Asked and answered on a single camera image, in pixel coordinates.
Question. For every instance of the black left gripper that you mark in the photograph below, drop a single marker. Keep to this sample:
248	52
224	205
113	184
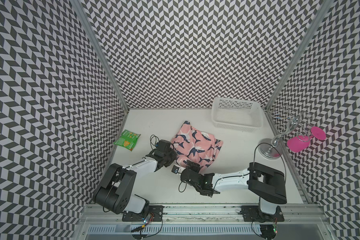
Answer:
174	155

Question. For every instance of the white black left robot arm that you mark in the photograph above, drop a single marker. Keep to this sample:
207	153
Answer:
114	192

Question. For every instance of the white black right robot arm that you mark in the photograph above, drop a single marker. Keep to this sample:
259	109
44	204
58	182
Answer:
267	183

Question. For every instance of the chrome glass holder stand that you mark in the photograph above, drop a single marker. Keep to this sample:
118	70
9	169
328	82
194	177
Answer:
272	148

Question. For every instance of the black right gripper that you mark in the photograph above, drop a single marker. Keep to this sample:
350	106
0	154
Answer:
193	166

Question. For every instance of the green snack packet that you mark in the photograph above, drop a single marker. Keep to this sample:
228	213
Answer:
127	140

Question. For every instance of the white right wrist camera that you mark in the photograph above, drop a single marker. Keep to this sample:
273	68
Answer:
176	169

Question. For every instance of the aluminium front rail frame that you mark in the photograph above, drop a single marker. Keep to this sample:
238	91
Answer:
206	222

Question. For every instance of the white plastic perforated basket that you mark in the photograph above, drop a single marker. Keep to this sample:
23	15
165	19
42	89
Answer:
235	114

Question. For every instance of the pink shark print shorts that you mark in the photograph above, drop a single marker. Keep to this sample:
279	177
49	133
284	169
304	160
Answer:
193	145

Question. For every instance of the pink plastic wine glass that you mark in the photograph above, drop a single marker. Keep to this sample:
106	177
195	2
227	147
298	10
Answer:
302	142

